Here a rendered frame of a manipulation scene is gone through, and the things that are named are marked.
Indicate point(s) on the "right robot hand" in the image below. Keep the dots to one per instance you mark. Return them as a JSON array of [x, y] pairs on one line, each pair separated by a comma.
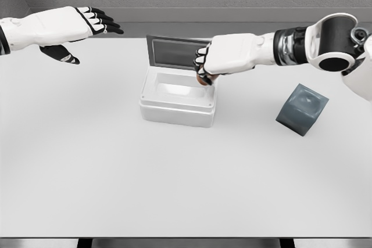
[[229, 53]]

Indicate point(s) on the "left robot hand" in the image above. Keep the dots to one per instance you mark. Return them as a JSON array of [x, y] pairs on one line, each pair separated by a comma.
[[62, 25]]

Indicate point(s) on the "small brown round object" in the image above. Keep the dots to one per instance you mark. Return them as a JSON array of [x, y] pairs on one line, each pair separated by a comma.
[[201, 81]]

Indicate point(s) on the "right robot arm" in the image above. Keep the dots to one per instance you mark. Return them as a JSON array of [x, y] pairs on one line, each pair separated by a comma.
[[319, 47]]

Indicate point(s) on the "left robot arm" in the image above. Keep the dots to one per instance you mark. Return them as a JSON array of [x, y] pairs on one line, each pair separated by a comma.
[[13, 34]]

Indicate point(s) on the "white box with hinged lid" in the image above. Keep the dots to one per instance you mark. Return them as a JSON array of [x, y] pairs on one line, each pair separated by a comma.
[[178, 91]]

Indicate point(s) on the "dark grey square container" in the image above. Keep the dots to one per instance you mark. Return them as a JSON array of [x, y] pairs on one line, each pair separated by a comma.
[[302, 110]]

